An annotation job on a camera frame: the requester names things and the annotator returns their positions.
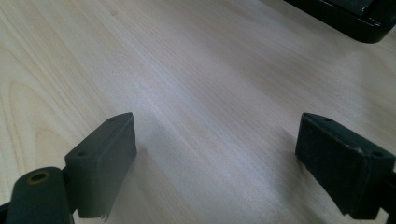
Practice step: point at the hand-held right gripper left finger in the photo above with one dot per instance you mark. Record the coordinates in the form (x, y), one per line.
(99, 168)

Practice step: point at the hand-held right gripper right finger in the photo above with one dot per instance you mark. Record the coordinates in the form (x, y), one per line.
(339, 168)

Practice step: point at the red and black shoe rack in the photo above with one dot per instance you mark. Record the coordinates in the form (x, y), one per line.
(348, 18)

